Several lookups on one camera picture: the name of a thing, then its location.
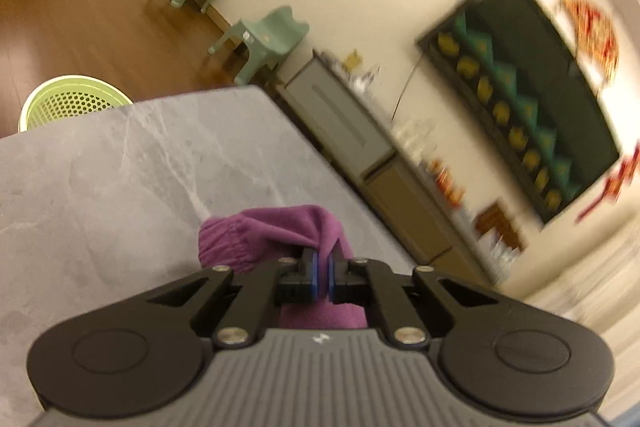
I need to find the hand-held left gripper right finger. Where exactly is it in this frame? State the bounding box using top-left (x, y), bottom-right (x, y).
top-left (327, 248), bottom-right (496, 349)

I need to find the grey and brown sideboard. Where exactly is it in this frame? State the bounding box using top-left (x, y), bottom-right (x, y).
top-left (277, 49), bottom-right (501, 288)

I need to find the wall television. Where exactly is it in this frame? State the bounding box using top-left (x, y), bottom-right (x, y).
top-left (416, 0), bottom-right (623, 225)

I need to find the red fruit bowl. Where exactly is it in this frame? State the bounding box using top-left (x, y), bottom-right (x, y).
top-left (430, 159), bottom-right (466, 208)

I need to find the red hanging knot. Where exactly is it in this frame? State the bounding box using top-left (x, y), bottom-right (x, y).
top-left (575, 147), bottom-right (640, 223)

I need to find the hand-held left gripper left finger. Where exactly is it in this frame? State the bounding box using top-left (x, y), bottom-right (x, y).
top-left (145, 248), bottom-right (321, 349)

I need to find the black television cable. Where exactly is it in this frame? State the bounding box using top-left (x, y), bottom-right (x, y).
top-left (392, 57), bottom-right (426, 122)

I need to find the green perforated waste basket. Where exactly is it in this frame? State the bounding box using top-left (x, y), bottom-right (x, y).
top-left (18, 75), bottom-right (133, 132)

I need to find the purple fleece garment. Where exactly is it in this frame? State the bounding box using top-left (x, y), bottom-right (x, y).
top-left (198, 204), bottom-right (368, 330)

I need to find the wooden chess board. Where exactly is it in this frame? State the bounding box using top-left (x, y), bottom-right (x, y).
top-left (472, 202), bottom-right (526, 253)

